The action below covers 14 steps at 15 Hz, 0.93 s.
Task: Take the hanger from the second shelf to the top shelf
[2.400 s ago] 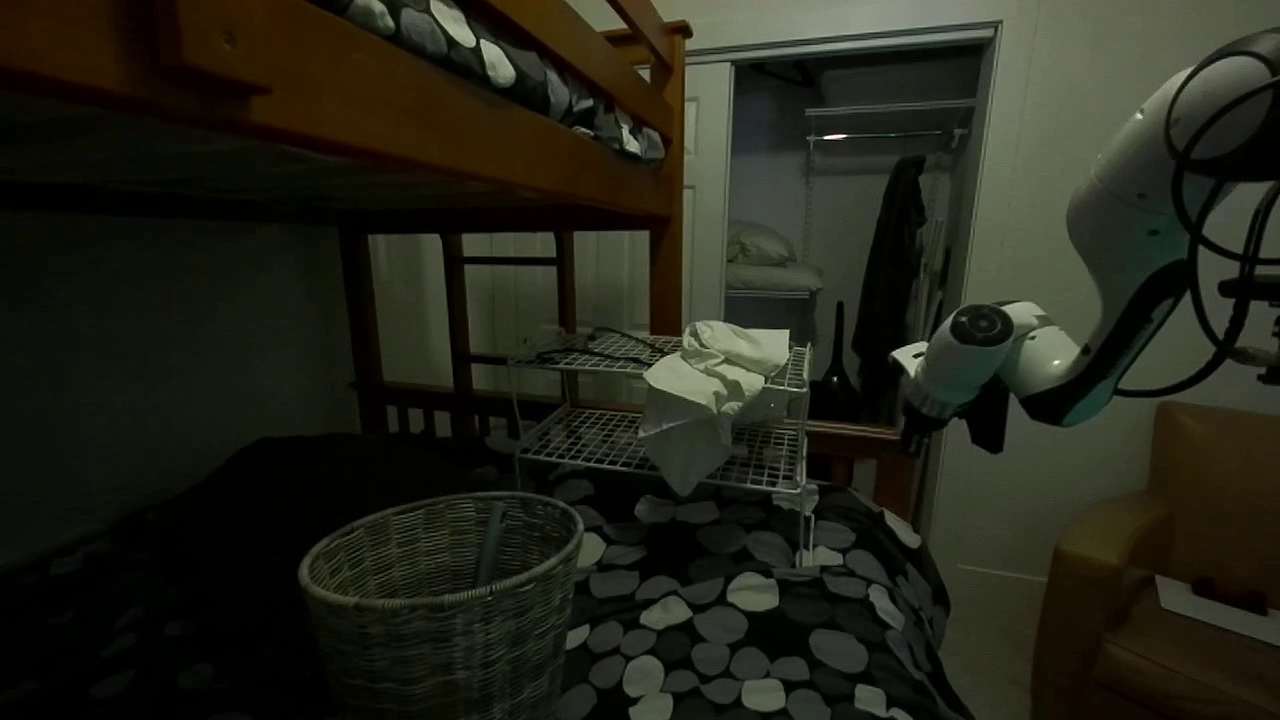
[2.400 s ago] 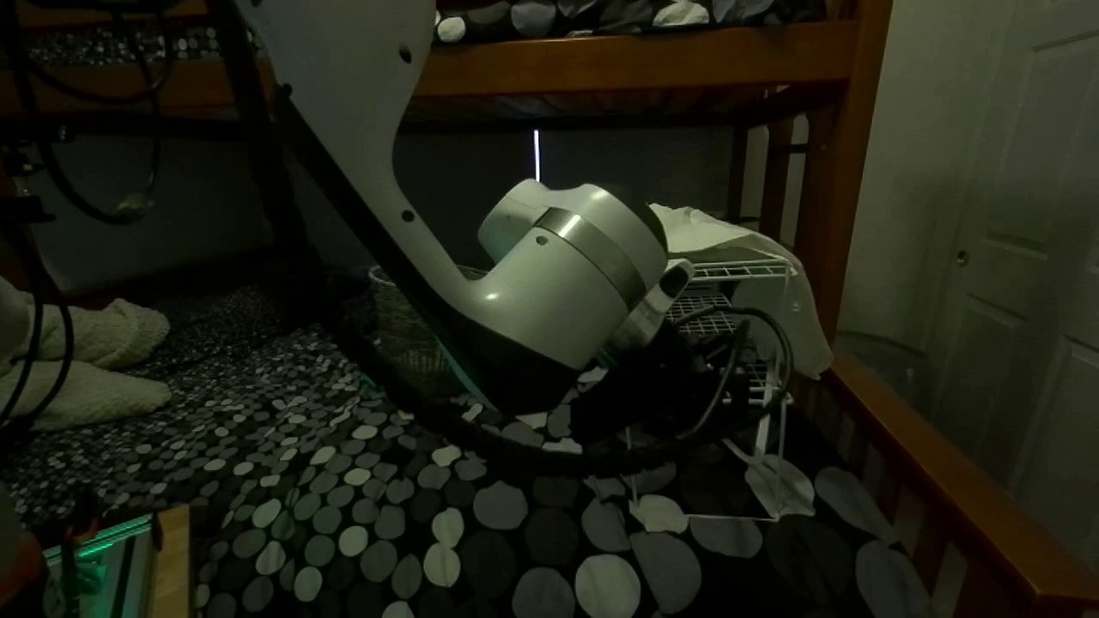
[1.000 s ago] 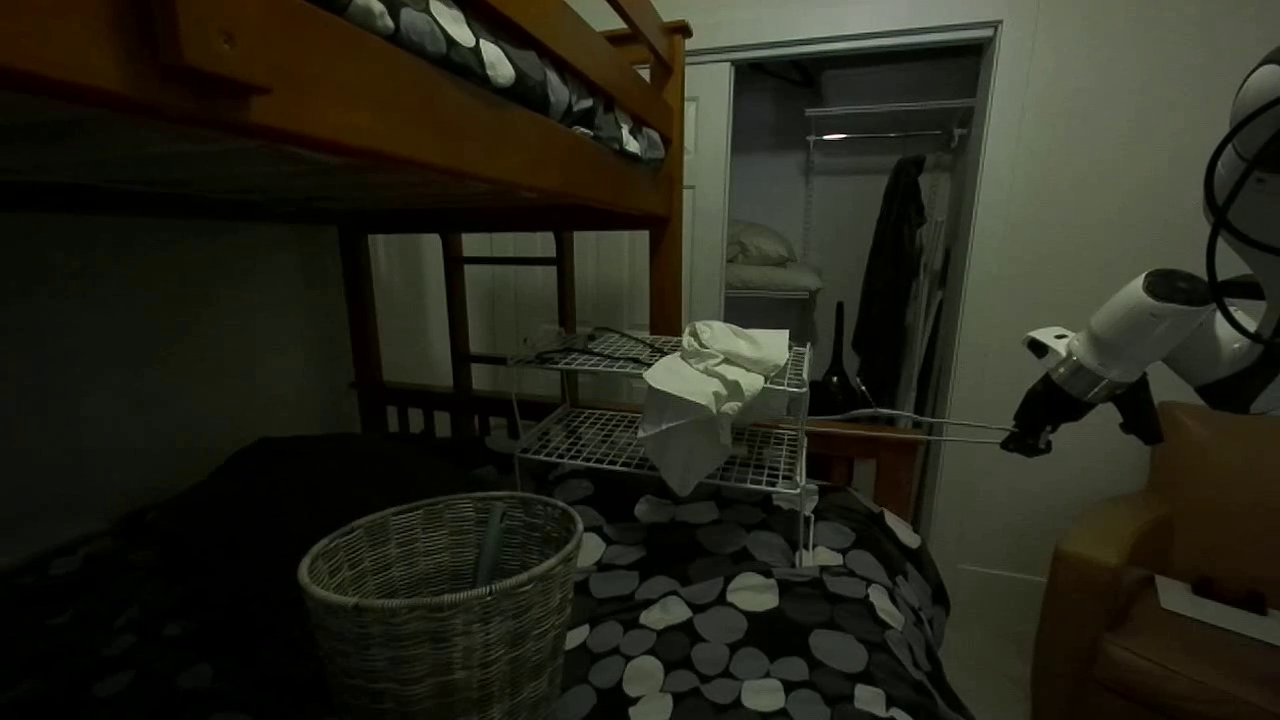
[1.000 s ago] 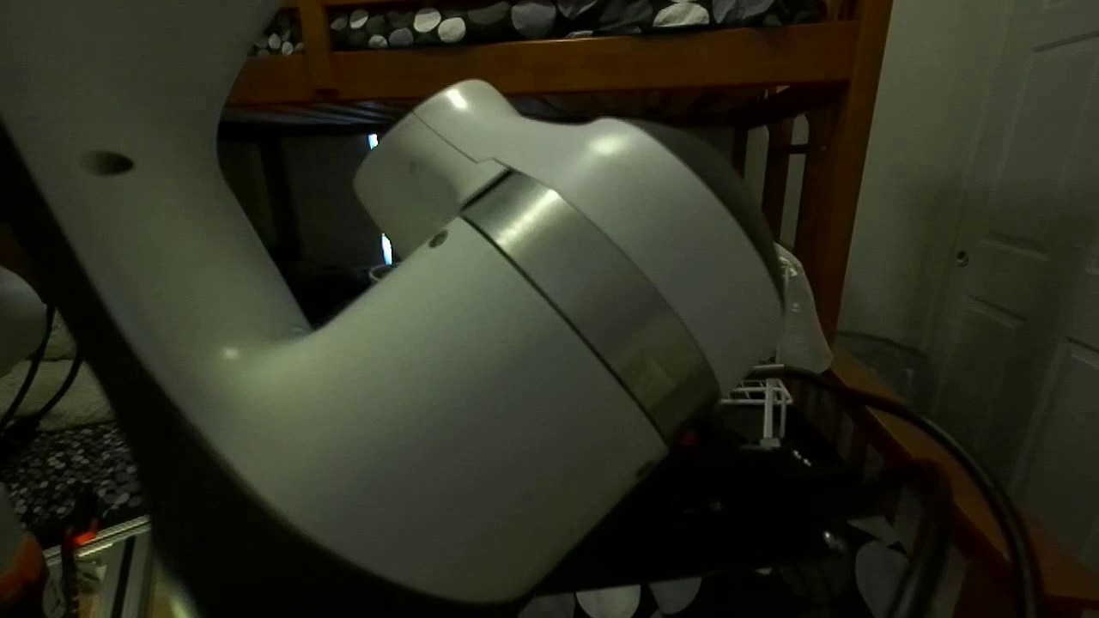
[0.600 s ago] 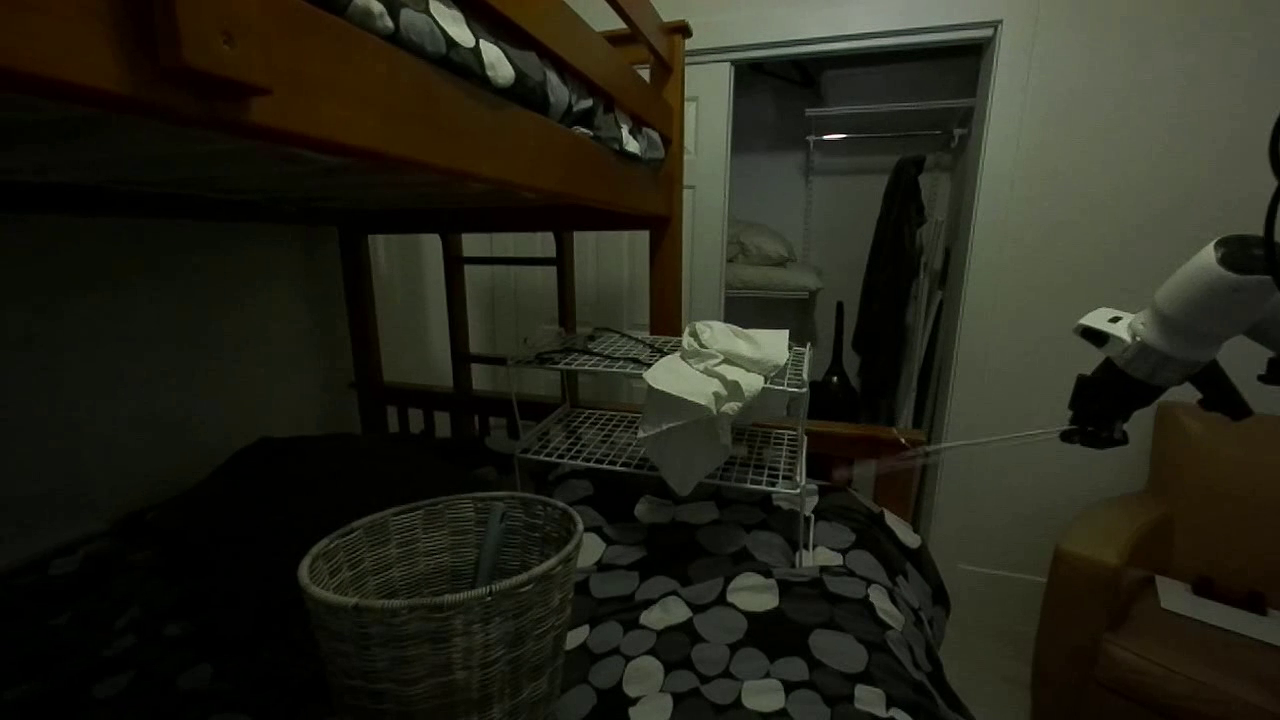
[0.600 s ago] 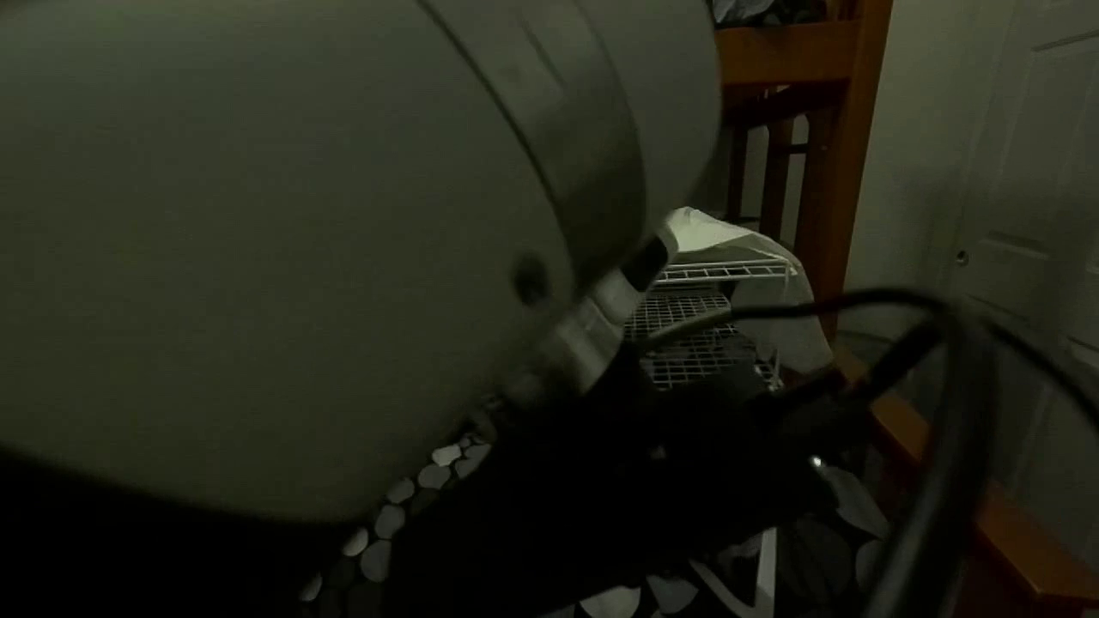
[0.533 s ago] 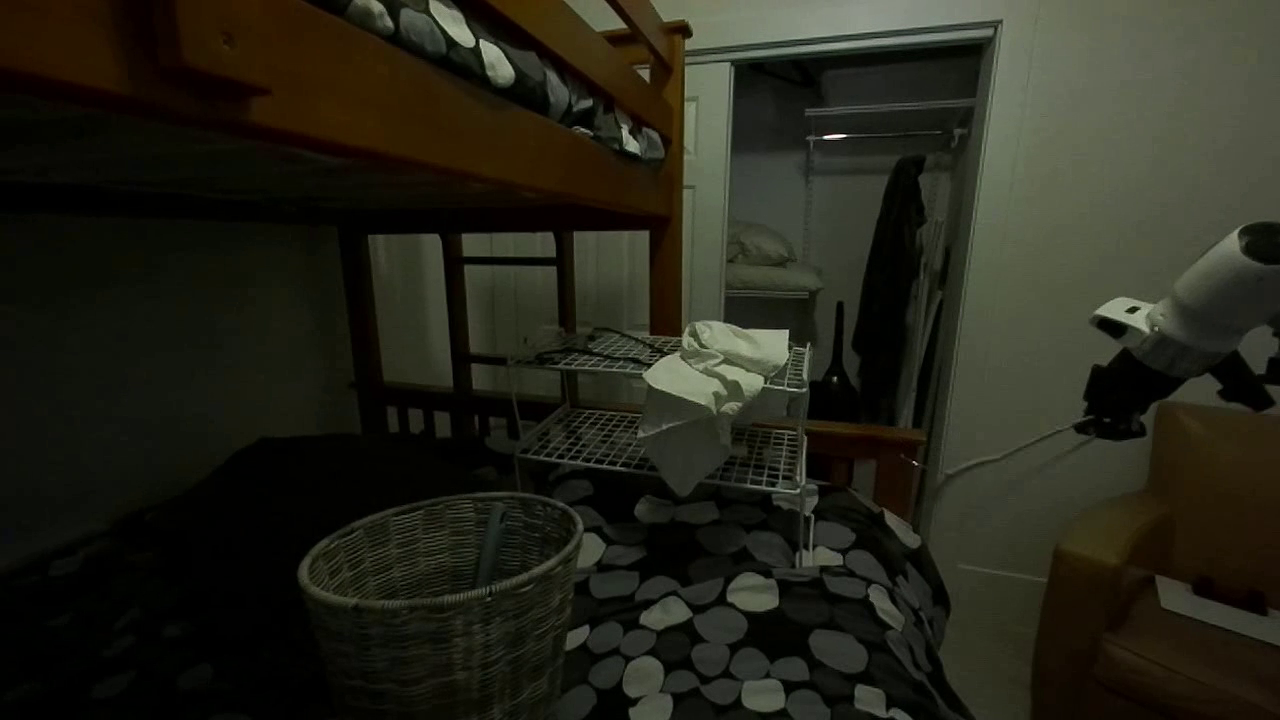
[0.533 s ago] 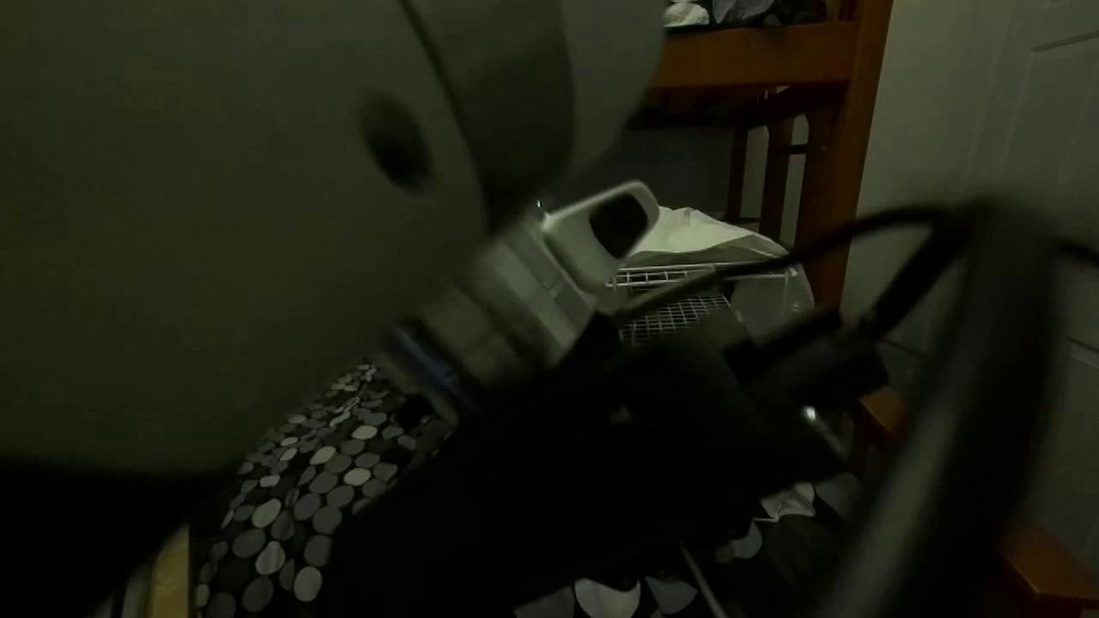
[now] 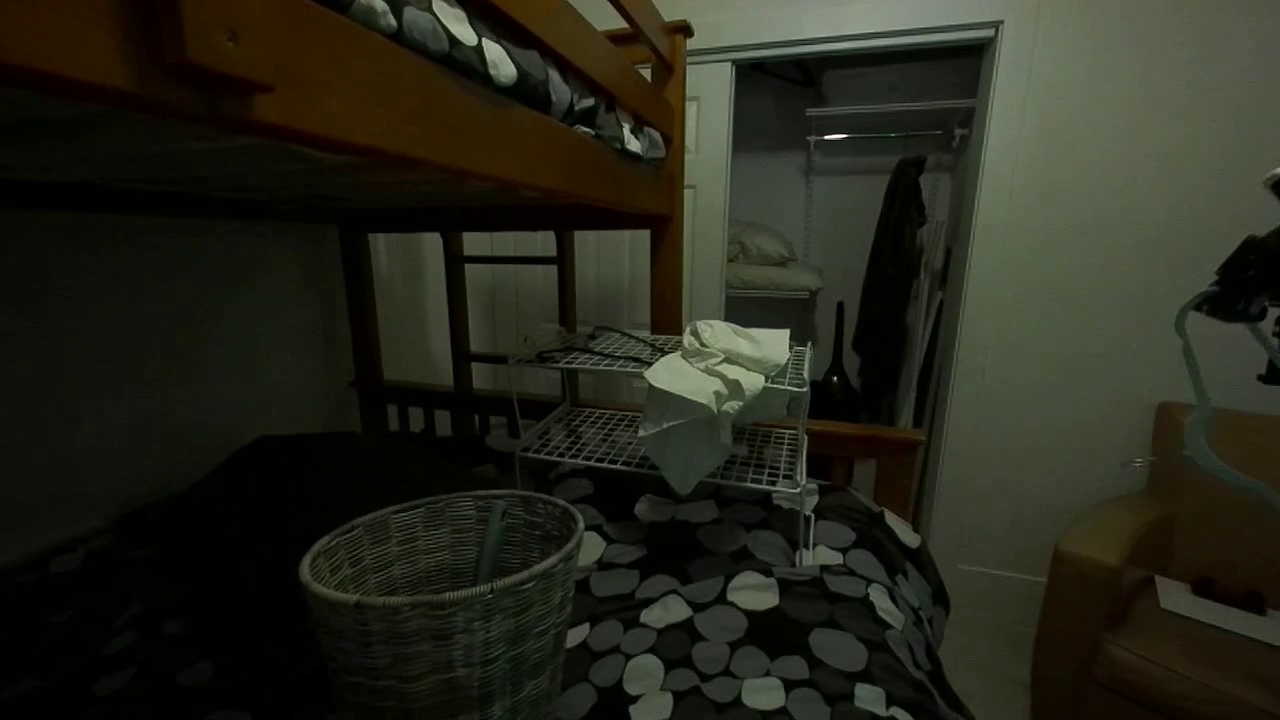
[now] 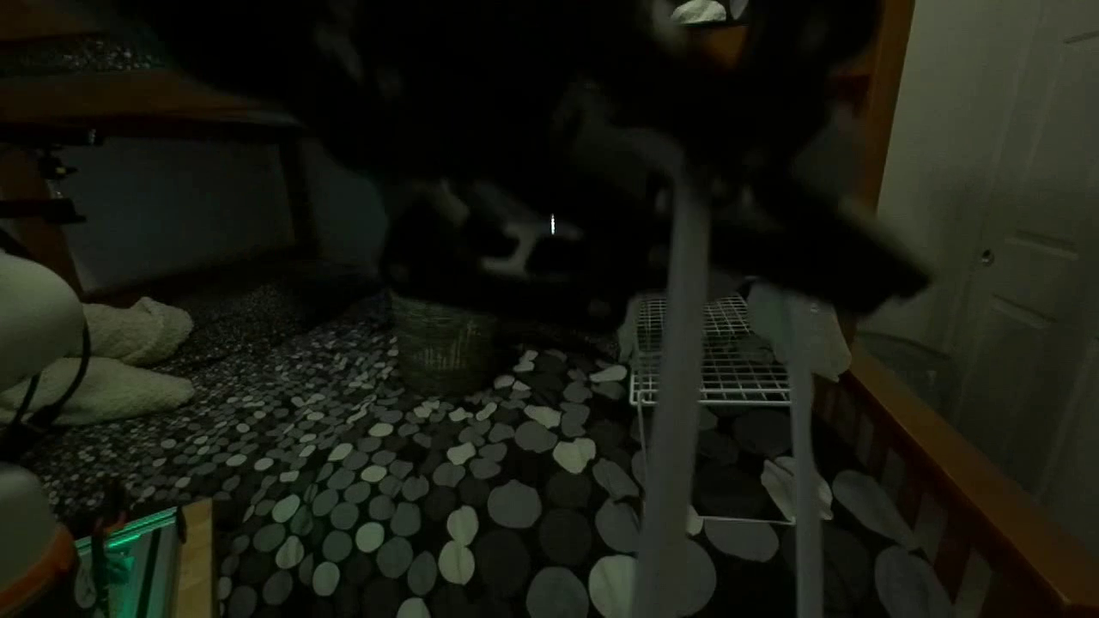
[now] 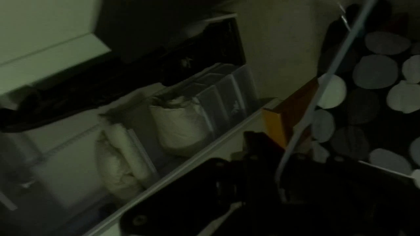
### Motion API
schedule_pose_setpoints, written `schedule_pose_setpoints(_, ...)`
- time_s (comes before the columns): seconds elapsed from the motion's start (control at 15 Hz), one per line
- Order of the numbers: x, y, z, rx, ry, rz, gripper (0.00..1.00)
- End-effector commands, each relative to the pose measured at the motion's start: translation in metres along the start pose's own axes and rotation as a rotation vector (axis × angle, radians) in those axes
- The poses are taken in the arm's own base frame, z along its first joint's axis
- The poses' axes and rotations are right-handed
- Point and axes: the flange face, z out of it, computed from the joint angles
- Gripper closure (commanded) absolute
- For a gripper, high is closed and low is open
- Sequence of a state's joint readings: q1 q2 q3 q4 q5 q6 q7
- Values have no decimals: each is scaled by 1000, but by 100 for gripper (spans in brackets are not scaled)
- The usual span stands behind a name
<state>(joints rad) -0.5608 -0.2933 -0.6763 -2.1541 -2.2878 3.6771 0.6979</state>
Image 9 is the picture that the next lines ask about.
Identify white paper sheet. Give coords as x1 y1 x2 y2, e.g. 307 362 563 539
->
1146 571 1280 650

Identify white crumpled cloth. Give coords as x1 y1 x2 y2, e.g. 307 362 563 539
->
639 314 794 501

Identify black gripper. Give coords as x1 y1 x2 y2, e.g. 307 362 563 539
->
1192 220 1280 390

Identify white plastic clothes hanger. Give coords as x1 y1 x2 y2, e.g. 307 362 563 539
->
1173 286 1280 521

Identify white closet shelf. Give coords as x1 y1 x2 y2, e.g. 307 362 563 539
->
798 96 983 161

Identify white wire shelf rack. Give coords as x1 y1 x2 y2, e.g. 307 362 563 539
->
508 322 821 542

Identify dark hanging coat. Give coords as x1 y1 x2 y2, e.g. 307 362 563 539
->
849 151 941 431

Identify woven wicker basket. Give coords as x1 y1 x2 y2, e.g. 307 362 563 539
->
296 487 588 720

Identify wooden bunk bed frame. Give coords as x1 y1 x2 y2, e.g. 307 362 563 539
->
0 0 930 529

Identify pale pillow in closet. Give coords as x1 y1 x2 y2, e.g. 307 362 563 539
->
722 215 831 305

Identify black grey dotted bedspread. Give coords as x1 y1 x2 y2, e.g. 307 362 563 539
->
0 426 974 720

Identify dotted upper bunk mattress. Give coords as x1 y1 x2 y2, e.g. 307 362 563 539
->
322 0 672 168

